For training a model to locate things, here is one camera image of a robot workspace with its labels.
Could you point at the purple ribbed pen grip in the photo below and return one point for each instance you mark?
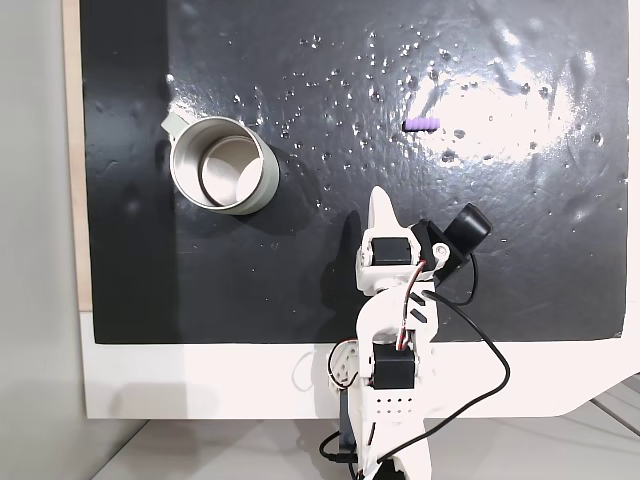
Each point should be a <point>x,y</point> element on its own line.
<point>422,124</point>

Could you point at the metal cup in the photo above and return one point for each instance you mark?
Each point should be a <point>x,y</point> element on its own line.
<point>187,155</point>

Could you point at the black mat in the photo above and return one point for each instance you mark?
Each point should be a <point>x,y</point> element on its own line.
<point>250,280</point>

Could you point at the white base board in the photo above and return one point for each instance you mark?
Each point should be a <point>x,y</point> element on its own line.
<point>200,380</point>

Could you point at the wooden board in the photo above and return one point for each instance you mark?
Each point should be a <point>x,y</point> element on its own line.
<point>73,150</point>

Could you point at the black camera box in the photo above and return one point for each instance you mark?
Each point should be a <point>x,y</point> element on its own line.
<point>467,226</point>

